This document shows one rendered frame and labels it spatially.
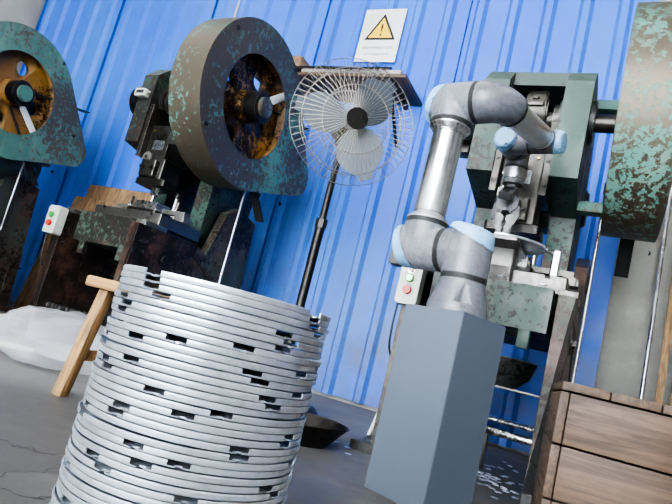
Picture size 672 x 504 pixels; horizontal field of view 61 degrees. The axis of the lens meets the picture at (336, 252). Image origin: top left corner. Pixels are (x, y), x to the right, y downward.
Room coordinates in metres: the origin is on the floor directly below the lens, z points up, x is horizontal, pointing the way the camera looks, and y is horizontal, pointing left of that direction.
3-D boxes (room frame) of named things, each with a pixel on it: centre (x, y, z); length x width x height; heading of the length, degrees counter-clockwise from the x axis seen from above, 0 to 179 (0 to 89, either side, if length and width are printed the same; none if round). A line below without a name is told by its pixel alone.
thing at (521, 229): (2.09, -0.63, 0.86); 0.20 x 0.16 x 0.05; 64
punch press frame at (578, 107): (2.21, -0.69, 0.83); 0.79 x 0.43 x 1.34; 154
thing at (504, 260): (1.92, -0.55, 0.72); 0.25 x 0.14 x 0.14; 154
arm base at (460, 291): (1.42, -0.33, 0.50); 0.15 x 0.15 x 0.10
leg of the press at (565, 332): (2.09, -0.93, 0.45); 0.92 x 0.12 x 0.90; 154
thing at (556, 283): (2.08, -0.63, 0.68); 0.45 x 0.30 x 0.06; 64
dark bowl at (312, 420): (1.84, -0.03, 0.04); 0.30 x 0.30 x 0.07
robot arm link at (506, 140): (1.80, -0.48, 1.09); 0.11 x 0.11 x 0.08; 51
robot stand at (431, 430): (1.42, -0.33, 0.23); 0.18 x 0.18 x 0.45; 40
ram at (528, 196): (2.04, -0.61, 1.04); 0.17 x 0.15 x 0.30; 154
